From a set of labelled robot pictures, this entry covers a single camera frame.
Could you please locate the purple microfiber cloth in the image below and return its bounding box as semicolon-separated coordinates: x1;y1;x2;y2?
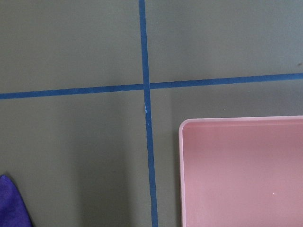
0;175;33;227

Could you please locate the pink plastic tray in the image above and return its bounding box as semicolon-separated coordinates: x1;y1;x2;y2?
179;116;303;227

